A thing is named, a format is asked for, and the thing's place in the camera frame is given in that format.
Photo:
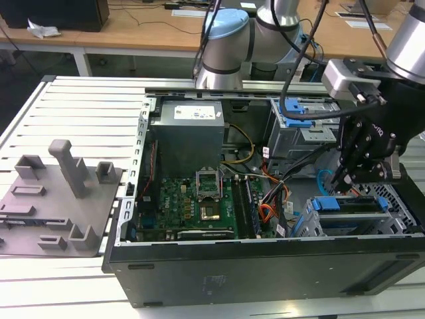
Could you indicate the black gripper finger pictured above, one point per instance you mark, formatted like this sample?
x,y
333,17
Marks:
x,y
350,146
368,172

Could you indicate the hard disk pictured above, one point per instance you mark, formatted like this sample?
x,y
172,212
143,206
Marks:
x,y
345,203

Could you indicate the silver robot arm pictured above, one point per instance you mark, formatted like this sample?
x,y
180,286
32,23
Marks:
x,y
229,50

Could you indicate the metal disk bay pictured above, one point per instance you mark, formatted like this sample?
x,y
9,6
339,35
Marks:
x,y
308,222

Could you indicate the black RAM slot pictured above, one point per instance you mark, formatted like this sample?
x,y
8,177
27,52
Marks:
x,y
255,206
244,206
249,206
238,206

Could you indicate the metal optical drive cage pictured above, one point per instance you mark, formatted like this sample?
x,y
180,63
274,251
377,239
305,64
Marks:
x,y
292,139

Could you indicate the blue plastic latch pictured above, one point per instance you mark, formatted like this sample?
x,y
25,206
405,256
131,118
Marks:
x,y
295,114

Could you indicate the CPU socket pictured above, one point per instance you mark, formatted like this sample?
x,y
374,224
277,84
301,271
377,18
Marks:
x,y
210,212

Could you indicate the grey power supply unit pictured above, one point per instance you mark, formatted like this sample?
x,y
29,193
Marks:
x,y
186,143

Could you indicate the graphics card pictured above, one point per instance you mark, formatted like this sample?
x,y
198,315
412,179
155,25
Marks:
x,y
206,234

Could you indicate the black PC case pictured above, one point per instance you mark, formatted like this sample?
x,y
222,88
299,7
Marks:
x,y
232,276

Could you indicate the green motherboard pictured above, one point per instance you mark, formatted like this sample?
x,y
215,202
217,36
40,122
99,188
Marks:
x,y
179,206

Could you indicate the wooden desk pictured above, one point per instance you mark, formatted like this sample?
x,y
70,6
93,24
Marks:
x,y
133,30

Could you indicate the grey parts rack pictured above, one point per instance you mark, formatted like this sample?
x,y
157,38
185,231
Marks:
x,y
59,212

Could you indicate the black box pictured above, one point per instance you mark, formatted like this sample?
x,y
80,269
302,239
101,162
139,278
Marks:
x,y
56,15

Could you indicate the crumpled white paper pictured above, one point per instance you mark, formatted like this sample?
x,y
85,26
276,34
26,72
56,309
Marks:
x,y
44,30

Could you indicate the silver camera box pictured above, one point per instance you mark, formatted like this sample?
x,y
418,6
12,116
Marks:
x,y
338,79

